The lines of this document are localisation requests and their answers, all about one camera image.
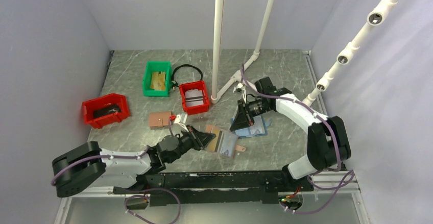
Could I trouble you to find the white cards in red bin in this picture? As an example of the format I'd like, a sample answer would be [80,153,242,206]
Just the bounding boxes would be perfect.
[185,89,204,107]

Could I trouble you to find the white PVC pipe frame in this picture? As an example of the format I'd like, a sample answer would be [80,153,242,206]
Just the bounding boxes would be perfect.
[210,0,274,104]

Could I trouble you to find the yellow cards in green bin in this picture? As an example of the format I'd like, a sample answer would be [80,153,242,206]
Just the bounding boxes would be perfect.
[150,71,166,91]

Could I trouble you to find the white magnetic stripe card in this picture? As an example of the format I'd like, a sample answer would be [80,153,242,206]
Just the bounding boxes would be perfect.
[216,130,238,158]

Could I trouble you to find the tan card holder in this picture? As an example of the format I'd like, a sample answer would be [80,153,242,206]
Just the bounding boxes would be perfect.
[148,111,173,129]
[205,125,246,158]

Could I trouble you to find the tan closed card holder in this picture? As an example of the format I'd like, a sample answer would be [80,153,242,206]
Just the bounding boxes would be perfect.
[148,111,173,129]

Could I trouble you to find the green bin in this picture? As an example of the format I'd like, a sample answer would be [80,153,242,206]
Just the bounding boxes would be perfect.
[142,61,172,97]

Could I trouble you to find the black item in red bin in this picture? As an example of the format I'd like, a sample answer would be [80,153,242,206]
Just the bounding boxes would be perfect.
[93,104,122,119]

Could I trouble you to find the blue card holder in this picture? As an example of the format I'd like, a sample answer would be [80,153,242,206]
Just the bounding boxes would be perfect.
[234,115,272,138]

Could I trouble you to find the white PVC camera pole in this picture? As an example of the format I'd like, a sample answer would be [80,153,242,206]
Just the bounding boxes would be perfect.
[303,0,398,106]

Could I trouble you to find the large red bin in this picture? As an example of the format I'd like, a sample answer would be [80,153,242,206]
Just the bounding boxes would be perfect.
[82,93,131,129]

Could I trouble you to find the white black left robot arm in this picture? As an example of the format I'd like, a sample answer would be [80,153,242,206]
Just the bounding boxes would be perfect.
[51,125,216,197]

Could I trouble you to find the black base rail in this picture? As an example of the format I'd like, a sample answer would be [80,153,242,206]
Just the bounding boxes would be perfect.
[113,169,314,207]

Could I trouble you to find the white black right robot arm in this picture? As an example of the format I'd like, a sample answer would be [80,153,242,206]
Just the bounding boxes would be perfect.
[230,77,351,191]

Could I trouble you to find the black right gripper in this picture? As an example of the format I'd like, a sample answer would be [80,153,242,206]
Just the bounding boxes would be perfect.
[230,99,271,132]

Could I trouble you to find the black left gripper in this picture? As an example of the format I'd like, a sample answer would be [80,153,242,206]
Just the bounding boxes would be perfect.
[166,125,215,164]

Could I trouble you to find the black cable loop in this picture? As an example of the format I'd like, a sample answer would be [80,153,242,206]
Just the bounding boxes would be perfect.
[171,64,204,90]

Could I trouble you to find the small red bin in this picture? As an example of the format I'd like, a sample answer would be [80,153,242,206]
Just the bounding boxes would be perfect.
[179,80,210,115]

